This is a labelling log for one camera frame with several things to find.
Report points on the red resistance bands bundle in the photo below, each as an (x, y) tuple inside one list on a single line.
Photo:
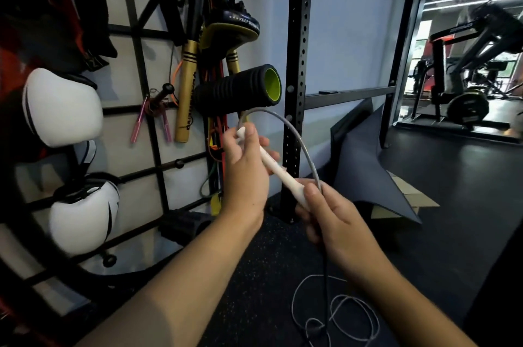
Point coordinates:
[(216, 134)]

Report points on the yellow resistance band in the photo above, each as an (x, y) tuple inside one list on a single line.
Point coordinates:
[(215, 205)]

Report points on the short gold stick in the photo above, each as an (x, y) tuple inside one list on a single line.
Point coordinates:
[(233, 66)]

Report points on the small black flat device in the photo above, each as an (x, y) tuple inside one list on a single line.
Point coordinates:
[(329, 92)]

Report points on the small black foam roller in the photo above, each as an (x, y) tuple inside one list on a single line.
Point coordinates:
[(182, 228)]

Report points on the black and yellow pad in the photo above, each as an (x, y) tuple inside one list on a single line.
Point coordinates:
[(229, 30)]

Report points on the person's right hand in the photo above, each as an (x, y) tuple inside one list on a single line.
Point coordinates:
[(343, 232)]

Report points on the long gold stick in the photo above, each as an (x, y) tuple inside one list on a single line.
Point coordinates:
[(186, 93)]

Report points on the person's left hand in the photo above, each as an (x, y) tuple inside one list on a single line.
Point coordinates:
[(245, 179)]

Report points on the small white boxing glove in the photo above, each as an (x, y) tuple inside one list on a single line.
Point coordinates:
[(81, 220)]

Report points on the person's left forearm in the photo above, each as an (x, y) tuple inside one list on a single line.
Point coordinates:
[(175, 289)]

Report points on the flat cardboard piece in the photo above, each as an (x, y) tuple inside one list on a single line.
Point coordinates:
[(421, 197)]

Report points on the grey folded floor mat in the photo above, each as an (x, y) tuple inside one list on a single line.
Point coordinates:
[(367, 162)]

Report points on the black exercise machine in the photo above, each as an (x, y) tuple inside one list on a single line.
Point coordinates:
[(468, 107)]

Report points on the large white boxing glove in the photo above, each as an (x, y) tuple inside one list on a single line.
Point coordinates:
[(61, 109)]

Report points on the black foam roller green core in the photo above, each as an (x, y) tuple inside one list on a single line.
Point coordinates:
[(233, 91)]

